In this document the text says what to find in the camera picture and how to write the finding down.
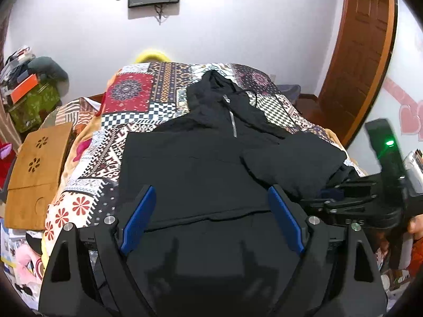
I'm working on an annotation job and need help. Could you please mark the orange box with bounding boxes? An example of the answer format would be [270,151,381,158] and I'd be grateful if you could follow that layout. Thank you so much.
[10,73,40,104]

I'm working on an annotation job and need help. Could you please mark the grey cushion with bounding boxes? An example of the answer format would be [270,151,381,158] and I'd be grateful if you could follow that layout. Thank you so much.
[28,56,70,88]

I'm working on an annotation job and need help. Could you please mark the pink heart wall stickers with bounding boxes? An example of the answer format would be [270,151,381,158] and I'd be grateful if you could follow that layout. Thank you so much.
[383,76,423,136]

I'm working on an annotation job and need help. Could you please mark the brown wooden door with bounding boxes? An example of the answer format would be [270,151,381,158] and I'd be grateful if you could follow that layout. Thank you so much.
[319,0,399,149]

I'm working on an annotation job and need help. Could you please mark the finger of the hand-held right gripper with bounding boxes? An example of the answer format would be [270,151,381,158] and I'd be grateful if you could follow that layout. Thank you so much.
[300,195,379,225]
[325,176,380,202]

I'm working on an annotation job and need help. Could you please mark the dark grey pillow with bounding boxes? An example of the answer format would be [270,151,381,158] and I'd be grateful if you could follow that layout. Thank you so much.
[277,84,301,101]

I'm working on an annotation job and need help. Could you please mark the bamboo lap desk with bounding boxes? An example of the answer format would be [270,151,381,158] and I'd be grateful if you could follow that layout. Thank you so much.
[4,122,75,231]

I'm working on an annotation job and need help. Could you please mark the person's right hand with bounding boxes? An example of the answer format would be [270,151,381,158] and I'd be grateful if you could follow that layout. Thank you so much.
[407,216,423,241]

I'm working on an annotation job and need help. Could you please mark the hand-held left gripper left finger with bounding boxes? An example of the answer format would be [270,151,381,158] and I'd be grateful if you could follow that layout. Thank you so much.
[39,185,157,317]

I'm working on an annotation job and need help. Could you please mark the red cloth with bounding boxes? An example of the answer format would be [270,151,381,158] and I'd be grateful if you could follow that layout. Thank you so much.
[0,140,17,189]

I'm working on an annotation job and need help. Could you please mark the black zip hooded jacket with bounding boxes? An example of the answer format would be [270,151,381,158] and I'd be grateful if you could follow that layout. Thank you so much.
[117,70,359,317]

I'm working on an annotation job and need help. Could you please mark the wooden bed frame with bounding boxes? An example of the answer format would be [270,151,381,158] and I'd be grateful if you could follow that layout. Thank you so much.
[296,93,334,133]

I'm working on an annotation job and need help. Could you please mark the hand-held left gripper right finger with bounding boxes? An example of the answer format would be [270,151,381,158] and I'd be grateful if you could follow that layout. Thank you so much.
[267,184,387,317]

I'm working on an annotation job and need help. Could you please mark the yellow pillow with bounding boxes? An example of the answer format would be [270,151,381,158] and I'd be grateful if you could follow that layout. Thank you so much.
[135,49,171,63]

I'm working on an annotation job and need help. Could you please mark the patchwork printed blanket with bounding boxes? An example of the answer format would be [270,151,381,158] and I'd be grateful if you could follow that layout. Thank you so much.
[41,61,367,265]

